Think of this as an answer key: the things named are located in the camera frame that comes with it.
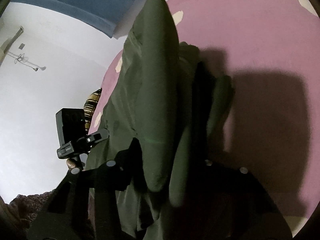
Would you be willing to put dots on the pink bedspread with cream dots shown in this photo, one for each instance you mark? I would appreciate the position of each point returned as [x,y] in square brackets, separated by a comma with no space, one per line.
[270,50]

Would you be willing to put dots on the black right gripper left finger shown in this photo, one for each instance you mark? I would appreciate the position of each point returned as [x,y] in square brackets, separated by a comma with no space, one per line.
[85,204]

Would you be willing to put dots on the person's left hand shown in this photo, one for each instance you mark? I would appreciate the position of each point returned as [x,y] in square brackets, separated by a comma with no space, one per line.
[73,163]

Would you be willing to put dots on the striped yellow black pillow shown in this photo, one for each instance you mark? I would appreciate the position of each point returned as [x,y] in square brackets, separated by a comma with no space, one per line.
[90,106]

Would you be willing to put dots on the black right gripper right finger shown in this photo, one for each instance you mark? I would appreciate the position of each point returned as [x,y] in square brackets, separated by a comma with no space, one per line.
[218,199]

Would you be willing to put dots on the grey wall socket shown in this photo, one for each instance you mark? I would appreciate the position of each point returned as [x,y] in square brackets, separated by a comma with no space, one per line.
[21,46]

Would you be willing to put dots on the dark green t-shirt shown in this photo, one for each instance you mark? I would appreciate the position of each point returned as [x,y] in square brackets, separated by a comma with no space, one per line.
[161,115]

